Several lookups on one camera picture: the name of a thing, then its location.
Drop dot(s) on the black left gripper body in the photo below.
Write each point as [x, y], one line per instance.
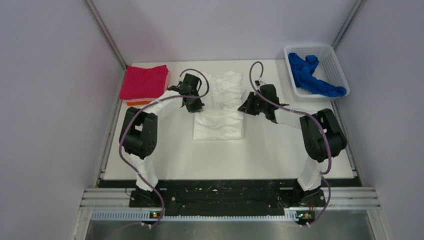
[195, 105]

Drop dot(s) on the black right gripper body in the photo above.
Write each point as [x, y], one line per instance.
[256, 105]

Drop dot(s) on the white printed t-shirt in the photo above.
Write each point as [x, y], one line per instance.
[220, 119]

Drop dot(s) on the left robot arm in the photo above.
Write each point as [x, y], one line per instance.
[139, 137]

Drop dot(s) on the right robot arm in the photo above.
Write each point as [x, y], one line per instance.
[322, 137]

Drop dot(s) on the pink folded t-shirt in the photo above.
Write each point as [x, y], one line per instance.
[147, 87]

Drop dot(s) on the magenta folded t-shirt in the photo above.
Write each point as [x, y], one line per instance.
[134, 71]

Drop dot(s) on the blue t-shirt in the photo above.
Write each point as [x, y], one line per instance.
[302, 72]

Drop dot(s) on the white plastic basket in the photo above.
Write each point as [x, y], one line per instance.
[328, 69]

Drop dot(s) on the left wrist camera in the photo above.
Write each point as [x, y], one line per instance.
[189, 86]

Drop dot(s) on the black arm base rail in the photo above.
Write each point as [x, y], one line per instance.
[221, 198]

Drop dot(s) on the white slotted cable duct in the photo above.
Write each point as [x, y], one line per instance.
[152, 216]

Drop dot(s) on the right corner metal post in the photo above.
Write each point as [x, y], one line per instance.
[348, 21]

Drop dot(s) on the corner metal post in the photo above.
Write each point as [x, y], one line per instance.
[348, 21]
[96, 15]

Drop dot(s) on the left corner metal post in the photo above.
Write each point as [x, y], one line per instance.
[96, 15]

